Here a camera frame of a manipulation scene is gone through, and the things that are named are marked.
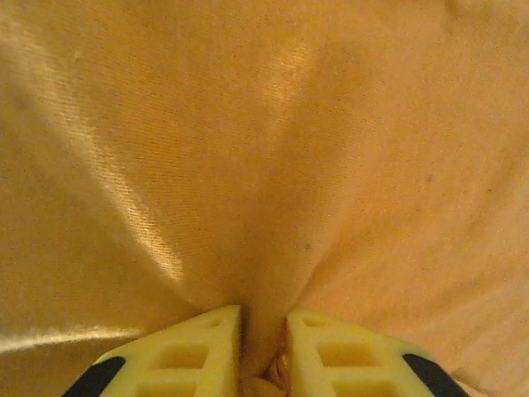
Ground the yellow t-shirt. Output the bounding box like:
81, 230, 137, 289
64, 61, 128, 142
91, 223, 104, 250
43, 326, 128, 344
0, 0, 529, 397

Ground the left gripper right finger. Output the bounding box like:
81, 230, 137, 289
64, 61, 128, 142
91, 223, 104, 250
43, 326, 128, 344
285, 307, 470, 397

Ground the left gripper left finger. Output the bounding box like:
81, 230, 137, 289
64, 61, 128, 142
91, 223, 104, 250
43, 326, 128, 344
61, 304, 242, 397

